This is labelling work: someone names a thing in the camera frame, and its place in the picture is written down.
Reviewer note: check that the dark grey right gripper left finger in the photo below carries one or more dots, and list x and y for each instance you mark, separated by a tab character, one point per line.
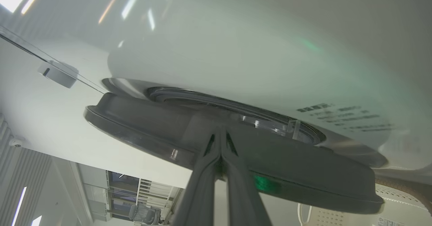
202	192

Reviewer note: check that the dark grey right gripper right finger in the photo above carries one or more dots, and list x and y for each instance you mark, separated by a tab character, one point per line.
243	199

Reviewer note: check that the dark round washing machine door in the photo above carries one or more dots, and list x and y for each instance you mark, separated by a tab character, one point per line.
141	124

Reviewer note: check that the white front-load washing machine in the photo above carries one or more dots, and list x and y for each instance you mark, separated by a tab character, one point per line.
236	50

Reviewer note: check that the cream laundry basket brown rim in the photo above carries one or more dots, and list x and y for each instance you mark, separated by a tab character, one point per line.
398	202

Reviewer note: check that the grey office chair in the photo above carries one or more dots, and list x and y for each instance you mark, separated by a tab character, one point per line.
145	214

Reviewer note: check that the round white ceiling detector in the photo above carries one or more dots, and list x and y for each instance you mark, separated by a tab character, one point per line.
57	74

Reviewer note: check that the white security camera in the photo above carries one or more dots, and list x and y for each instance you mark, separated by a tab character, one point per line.
16	142

